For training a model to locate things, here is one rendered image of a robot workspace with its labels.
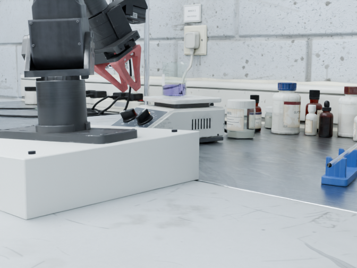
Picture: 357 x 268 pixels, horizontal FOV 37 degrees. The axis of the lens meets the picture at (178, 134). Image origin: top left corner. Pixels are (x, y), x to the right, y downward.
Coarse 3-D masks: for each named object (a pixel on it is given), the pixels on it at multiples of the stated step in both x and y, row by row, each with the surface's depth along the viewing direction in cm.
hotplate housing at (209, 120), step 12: (156, 108) 105; (168, 108) 102; (180, 108) 103; (192, 108) 103; (204, 108) 105; (216, 108) 107; (168, 120) 100; (180, 120) 101; (192, 120) 103; (204, 120) 105; (216, 120) 106; (204, 132) 105; (216, 132) 107
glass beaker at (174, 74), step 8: (168, 64) 106; (176, 64) 106; (184, 64) 106; (168, 72) 106; (176, 72) 106; (184, 72) 107; (168, 80) 106; (176, 80) 106; (184, 80) 107; (168, 88) 106; (176, 88) 106; (184, 88) 107; (168, 96) 107; (176, 96) 106; (184, 96) 107
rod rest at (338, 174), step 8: (352, 152) 77; (328, 160) 71; (344, 160) 70; (352, 160) 77; (328, 168) 71; (336, 168) 71; (344, 168) 70; (352, 168) 77; (328, 176) 71; (336, 176) 71; (344, 176) 70; (352, 176) 73; (328, 184) 71; (336, 184) 70; (344, 184) 70
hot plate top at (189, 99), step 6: (144, 96) 110; (150, 96) 110; (156, 96) 110; (186, 96) 111; (192, 96) 111; (198, 96) 111; (204, 96) 112; (156, 102) 106; (162, 102) 104; (168, 102) 102; (174, 102) 101; (180, 102) 102; (186, 102) 102; (192, 102) 103; (198, 102) 104; (204, 102) 105; (210, 102) 106; (216, 102) 107
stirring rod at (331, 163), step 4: (356, 144) 83; (352, 148) 79; (344, 152) 75; (348, 152) 77; (340, 156) 72; (344, 156) 74; (332, 160) 69; (336, 160) 70; (328, 164) 67; (332, 164) 67
